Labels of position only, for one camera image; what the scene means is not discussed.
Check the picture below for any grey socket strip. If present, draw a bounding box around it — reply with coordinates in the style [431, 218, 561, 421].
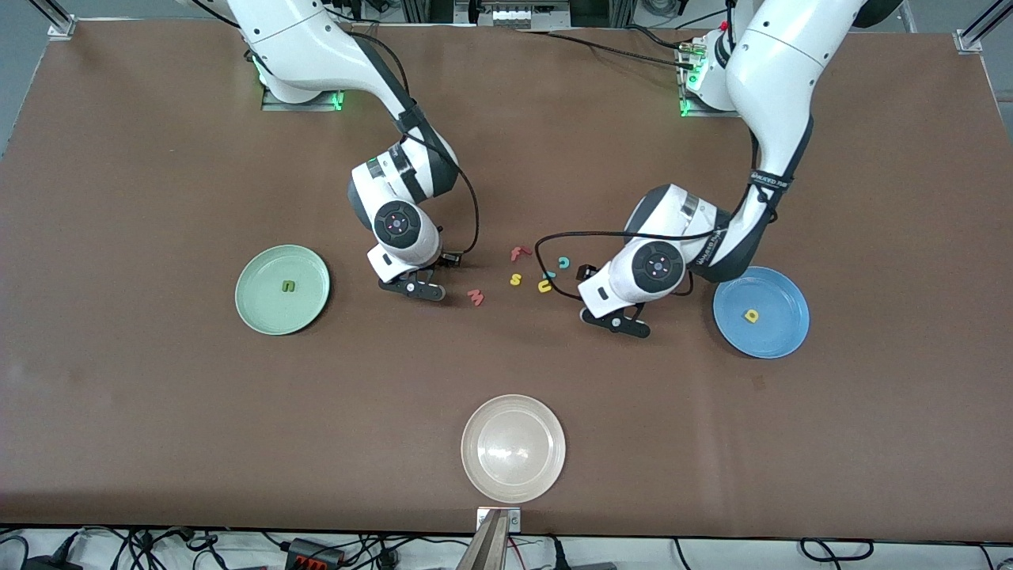
[471, 0, 572, 30]

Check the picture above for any black red power strip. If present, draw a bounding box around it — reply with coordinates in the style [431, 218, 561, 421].
[286, 538, 346, 570]

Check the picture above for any looped black floor cable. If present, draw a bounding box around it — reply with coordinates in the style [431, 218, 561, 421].
[799, 538, 876, 564]

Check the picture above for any blue plate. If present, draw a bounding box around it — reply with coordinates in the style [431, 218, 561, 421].
[712, 266, 811, 360]

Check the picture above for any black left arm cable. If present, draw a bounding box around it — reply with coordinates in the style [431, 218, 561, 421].
[534, 229, 715, 301]

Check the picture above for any green plate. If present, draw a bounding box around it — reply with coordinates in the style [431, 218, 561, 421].
[235, 245, 331, 336]

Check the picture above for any long black table cable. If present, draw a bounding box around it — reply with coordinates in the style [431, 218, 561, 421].
[514, 28, 699, 70]

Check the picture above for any aluminium camera post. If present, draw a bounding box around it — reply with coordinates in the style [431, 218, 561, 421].
[455, 509, 511, 570]

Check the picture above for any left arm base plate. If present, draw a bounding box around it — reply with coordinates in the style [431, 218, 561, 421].
[678, 40, 742, 120]

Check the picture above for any white plate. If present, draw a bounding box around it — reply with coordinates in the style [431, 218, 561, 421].
[461, 394, 567, 504]

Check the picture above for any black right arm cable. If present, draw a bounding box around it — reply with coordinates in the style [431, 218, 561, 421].
[348, 28, 481, 259]

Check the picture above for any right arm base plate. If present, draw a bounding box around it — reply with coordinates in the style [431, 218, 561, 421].
[261, 75, 346, 112]

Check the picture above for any short black table cable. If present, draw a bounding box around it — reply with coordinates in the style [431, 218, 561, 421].
[625, 24, 694, 53]

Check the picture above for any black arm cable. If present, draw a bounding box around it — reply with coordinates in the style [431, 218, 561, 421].
[348, 28, 481, 259]
[534, 229, 715, 301]

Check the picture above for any aluminium frame profile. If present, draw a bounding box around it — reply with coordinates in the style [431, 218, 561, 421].
[28, 0, 78, 40]
[954, 0, 1013, 55]

